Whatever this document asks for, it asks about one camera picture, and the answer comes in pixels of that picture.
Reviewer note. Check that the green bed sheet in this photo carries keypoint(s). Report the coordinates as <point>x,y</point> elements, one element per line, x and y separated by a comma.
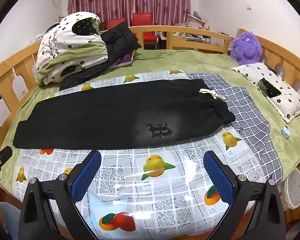
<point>190,60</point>

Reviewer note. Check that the purple cloth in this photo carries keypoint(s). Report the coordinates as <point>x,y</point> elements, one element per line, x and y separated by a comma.
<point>126,57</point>

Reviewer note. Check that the small white round device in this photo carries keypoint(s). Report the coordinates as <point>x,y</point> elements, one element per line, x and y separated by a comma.
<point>286,132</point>

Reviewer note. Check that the pile of cardboard clutter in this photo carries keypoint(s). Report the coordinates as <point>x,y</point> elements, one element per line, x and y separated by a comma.
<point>195,22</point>

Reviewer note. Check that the grey checked cloth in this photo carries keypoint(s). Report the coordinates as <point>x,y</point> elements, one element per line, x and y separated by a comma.
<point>250,112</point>

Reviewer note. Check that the fruit print plastic tablecloth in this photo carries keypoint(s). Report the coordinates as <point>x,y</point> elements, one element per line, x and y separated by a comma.
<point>152,192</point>

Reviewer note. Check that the white floral pillow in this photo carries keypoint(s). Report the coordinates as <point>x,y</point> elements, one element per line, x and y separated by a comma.
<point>277,92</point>

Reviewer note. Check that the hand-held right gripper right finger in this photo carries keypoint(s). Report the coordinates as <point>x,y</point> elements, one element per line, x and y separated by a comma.
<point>218,177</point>

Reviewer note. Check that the wall socket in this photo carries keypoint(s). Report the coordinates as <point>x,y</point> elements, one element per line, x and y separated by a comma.
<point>250,6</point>

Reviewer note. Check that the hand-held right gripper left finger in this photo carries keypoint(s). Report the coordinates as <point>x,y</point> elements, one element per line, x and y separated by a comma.
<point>87,175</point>

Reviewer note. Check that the red chair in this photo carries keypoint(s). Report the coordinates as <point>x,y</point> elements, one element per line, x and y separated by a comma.
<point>115,23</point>
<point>143,20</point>

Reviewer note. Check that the white plastic bucket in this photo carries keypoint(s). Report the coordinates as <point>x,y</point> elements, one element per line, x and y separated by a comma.
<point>295,190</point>

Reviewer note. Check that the purple plush toy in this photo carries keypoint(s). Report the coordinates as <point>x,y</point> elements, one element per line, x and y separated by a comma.
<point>245,47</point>

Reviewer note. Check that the folded white floral quilt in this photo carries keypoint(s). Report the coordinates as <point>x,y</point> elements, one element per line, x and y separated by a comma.
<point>57,42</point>

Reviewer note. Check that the person's leg in jeans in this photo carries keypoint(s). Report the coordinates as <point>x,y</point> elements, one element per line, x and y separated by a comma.
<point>11,220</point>

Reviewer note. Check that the pile of folded clothes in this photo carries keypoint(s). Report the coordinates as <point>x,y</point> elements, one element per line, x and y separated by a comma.
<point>120,40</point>

